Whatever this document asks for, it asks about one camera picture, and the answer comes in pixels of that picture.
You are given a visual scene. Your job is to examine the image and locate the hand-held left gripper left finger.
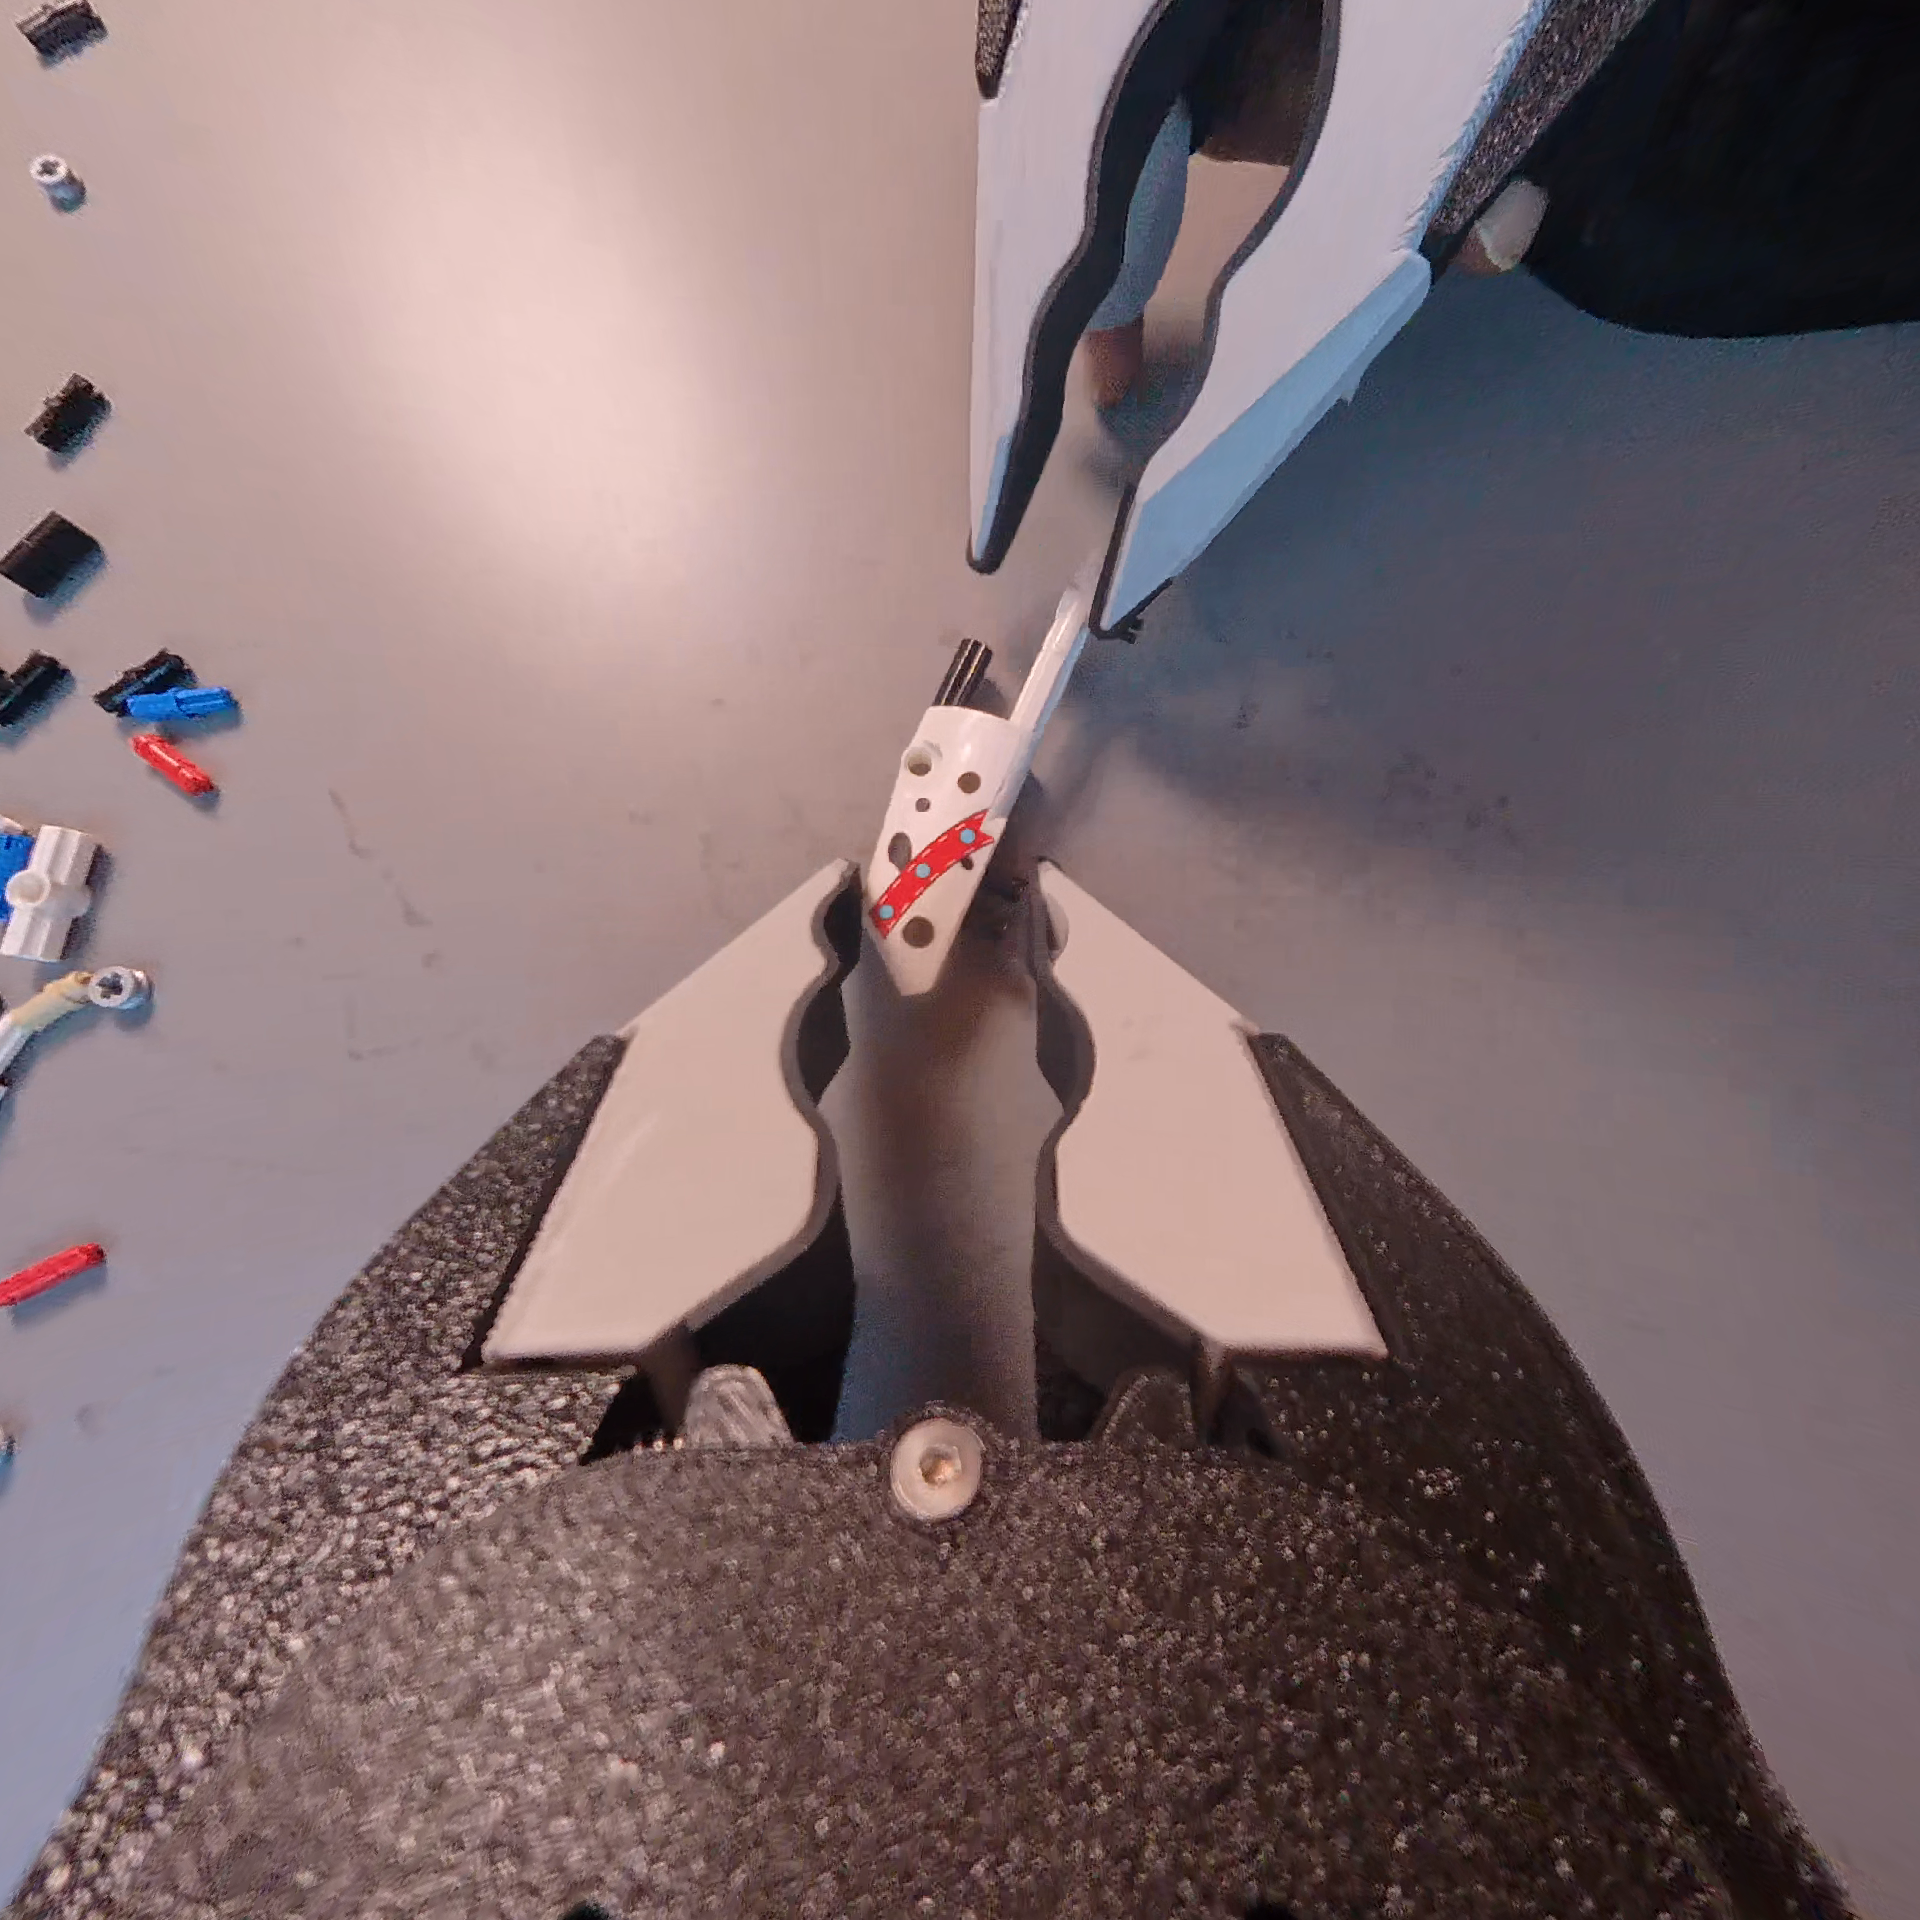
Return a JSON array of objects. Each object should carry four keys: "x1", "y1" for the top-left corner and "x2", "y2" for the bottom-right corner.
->
[{"x1": 477, "y1": 859, "x2": 860, "y2": 1375}]

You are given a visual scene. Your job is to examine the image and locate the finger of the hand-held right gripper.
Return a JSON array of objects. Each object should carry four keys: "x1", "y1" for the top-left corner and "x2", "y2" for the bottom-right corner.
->
[
  {"x1": 968, "y1": 0, "x2": 1185, "y2": 578},
  {"x1": 1089, "y1": 0, "x2": 1560, "y2": 635}
]

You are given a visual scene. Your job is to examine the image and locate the tan toy pin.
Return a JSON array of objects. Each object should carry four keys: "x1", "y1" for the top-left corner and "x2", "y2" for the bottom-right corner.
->
[{"x1": 0, "y1": 970, "x2": 96, "y2": 1058}]

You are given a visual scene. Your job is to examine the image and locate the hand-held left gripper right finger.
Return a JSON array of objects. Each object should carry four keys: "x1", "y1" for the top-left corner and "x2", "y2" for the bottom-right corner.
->
[{"x1": 1033, "y1": 866, "x2": 1387, "y2": 1375}]

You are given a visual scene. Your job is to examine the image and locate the white spotted toy panel assembly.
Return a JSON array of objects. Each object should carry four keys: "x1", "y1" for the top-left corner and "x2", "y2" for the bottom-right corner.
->
[{"x1": 865, "y1": 581, "x2": 1097, "y2": 992}]

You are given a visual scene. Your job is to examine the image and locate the person's right hand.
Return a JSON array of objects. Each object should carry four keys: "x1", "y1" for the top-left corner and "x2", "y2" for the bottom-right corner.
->
[{"x1": 1460, "y1": 179, "x2": 1548, "y2": 276}]

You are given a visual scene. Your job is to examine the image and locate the white toy connector with hole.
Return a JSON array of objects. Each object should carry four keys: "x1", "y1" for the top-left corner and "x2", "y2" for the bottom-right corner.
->
[{"x1": 0, "y1": 825, "x2": 107, "y2": 963}]

